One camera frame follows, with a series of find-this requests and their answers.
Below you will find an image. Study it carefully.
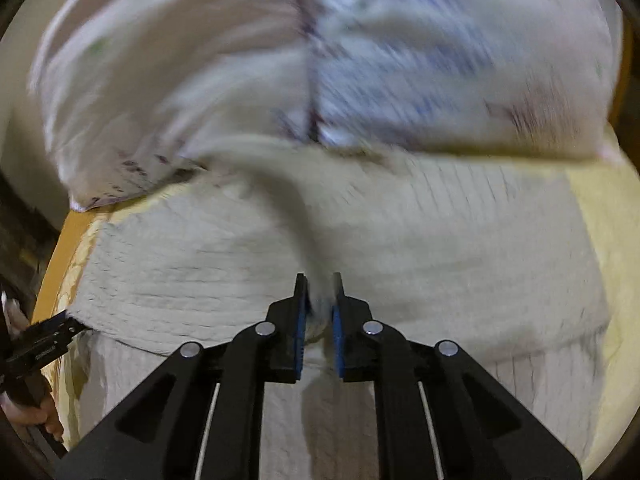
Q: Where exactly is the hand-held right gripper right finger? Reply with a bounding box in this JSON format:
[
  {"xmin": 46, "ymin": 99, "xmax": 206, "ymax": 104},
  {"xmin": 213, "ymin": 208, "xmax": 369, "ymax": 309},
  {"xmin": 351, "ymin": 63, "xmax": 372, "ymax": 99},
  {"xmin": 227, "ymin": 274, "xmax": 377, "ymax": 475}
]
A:
[{"xmin": 330, "ymin": 272, "xmax": 583, "ymax": 480}]

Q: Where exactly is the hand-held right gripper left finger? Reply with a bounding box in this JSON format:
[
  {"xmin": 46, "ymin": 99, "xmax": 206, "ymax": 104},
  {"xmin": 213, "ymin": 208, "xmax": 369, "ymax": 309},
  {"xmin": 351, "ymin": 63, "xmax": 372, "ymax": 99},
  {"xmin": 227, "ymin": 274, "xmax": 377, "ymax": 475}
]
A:
[{"xmin": 55, "ymin": 272, "xmax": 311, "ymax": 480}]

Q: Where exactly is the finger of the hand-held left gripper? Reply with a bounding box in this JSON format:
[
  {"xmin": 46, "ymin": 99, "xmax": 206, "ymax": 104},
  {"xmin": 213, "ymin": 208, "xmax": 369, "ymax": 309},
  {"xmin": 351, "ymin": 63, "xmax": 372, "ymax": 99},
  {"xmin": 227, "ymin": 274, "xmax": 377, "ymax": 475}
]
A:
[{"xmin": 5, "ymin": 310, "xmax": 87, "ymax": 366}]

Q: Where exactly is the grey cable-knit cushion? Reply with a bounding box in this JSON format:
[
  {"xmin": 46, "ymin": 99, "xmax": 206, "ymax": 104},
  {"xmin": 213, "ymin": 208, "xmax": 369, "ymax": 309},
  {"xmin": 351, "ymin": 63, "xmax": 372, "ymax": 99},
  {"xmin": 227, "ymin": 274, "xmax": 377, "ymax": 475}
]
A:
[{"xmin": 65, "ymin": 135, "xmax": 613, "ymax": 480}]

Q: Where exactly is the person's left hand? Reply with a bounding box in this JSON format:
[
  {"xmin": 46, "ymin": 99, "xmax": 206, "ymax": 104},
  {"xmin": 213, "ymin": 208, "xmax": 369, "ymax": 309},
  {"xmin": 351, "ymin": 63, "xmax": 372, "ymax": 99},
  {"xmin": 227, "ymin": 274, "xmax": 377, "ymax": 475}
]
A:
[{"xmin": 9, "ymin": 393, "xmax": 64, "ymax": 442}]

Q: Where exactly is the floral white pillow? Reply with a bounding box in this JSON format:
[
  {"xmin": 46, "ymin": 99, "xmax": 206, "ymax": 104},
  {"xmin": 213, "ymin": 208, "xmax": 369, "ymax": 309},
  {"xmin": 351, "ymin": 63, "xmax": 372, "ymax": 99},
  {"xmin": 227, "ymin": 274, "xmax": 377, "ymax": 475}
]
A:
[{"xmin": 27, "ymin": 0, "xmax": 618, "ymax": 211}]

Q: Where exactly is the yellow patterned bed sheet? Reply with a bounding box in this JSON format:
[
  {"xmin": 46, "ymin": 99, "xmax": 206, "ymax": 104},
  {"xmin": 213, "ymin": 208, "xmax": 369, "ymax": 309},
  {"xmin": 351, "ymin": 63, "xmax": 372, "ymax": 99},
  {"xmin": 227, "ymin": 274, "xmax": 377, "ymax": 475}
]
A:
[{"xmin": 52, "ymin": 125, "xmax": 640, "ymax": 480}]

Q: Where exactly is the wooden bed frame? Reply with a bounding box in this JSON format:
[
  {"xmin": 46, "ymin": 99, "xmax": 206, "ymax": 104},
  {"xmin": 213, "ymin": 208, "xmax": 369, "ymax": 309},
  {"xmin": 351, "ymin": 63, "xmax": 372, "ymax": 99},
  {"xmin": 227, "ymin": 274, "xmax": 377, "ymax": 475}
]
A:
[{"xmin": 30, "ymin": 210, "xmax": 103, "ymax": 331}]

